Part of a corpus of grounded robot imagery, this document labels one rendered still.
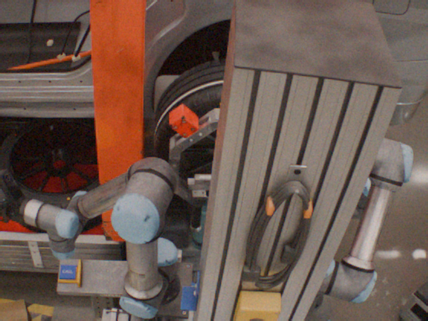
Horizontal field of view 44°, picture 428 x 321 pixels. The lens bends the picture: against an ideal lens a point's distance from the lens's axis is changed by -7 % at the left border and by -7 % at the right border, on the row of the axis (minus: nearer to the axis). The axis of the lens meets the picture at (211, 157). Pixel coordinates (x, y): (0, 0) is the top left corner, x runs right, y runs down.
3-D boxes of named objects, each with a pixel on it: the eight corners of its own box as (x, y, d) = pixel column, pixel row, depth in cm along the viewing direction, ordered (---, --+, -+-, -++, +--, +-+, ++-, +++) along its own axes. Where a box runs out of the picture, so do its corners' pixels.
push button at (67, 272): (76, 267, 232) (76, 264, 230) (76, 281, 227) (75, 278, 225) (60, 267, 231) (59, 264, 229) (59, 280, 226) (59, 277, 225)
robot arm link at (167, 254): (182, 262, 185) (183, 238, 175) (168, 294, 176) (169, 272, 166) (147, 251, 187) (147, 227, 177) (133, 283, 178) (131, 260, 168)
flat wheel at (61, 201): (108, 132, 317) (107, 101, 301) (140, 222, 276) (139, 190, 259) (-2, 155, 297) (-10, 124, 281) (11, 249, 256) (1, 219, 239)
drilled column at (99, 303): (118, 316, 267) (112, 270, 237) (118, 332, 260) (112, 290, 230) (98, 315, 266) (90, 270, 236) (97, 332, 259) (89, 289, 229)
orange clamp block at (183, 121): (199, 116, 214) (183, 102, 209) (199, 130, 208) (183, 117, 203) (184, 125, 217) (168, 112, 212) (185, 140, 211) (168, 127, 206)
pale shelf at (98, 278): (157, 265, 242) (157, 261, 239) (158, 298, 230) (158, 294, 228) (60, 262, 237) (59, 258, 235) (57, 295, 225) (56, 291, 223)
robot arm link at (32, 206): (34, 213, 151) (47, 196, 157) (20, 209, 151) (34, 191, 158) (36, 232, 155) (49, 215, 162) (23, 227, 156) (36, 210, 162)
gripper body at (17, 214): (-9, 218, 158) (24, 231, 157) (-13, 197, 153) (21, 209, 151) (4, 202, 164) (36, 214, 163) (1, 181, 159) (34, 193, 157)
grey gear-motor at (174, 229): (183, 205, 310) (186, 160, 285) (186, 269, 281) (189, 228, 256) (150, 204, 308) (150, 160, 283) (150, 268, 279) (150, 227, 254)
